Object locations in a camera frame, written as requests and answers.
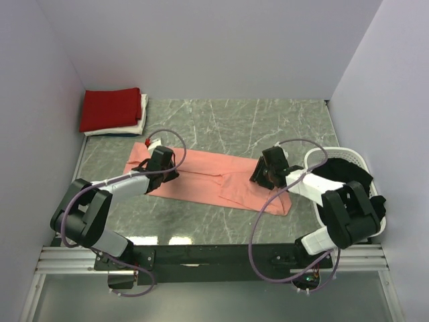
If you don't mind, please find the pink t-shirt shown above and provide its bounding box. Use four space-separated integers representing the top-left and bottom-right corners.
123 142 293 217

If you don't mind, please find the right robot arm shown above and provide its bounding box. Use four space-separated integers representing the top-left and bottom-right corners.
249 144 386 268

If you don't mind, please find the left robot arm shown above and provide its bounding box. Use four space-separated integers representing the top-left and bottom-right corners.
50 146 179 270

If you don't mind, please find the folded white t-shirt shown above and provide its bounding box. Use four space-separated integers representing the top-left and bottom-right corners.
84 94 148 137

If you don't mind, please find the folded blue t-shirt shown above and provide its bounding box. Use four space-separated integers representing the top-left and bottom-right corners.
105 133 140 138

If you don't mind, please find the black t-shirt in basket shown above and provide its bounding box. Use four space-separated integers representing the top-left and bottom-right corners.
312 158 386 220

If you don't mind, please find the folded red t-shirt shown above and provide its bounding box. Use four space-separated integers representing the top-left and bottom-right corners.
79 87 142 132

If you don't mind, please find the black base beam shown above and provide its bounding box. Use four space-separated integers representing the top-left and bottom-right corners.
93 244 334 290

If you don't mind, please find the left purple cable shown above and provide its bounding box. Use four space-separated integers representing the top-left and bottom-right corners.
60 129 187 299

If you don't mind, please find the purple cable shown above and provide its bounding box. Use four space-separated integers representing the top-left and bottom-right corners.
250 138 341 294
60 129 187 299

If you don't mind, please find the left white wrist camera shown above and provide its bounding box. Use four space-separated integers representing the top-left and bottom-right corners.
144 138 162 151

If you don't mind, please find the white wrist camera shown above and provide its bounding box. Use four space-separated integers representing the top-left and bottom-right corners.
144 138 162 151
274 142 289 160

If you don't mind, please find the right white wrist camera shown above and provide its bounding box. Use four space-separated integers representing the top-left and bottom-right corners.
274 142 289 160

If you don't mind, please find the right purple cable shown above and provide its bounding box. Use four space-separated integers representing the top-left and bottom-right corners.
250 138 341 294

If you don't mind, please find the aluminium frame rail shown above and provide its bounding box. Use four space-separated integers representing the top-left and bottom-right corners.
18 246 98 322

